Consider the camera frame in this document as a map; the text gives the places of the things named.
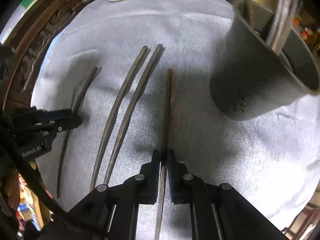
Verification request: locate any thin dark chopstick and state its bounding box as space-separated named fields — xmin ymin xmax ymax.
xmin=56 ymin=67 xmax=98 ymax=198

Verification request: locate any dark wooden chopstick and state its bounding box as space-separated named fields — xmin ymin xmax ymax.
xmin=154 ymin=69 xmax=172 ymax=240

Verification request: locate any grey chopstick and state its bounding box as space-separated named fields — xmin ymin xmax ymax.
xmin=104 ymin=44 xmax=163 ymax=186
xmin=90 ymin=46 xmax=148 ymax=191

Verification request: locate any engraved steel chopstick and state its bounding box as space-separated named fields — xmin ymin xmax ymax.
xmin=244 ymin=0 xmax=254 ymax=29

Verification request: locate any dark carved wooden sideboard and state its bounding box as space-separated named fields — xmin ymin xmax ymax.
xmin=1 ymin=0 xmax=94 ymax=115

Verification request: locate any grey cloth table mat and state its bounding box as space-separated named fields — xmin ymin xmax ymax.
xmin=31 ymin=0 xmax=319 ymax=229

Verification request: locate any grey utensil holder cup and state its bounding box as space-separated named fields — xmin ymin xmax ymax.
xmin=210 ymin=0 xmax=319 ymax=121

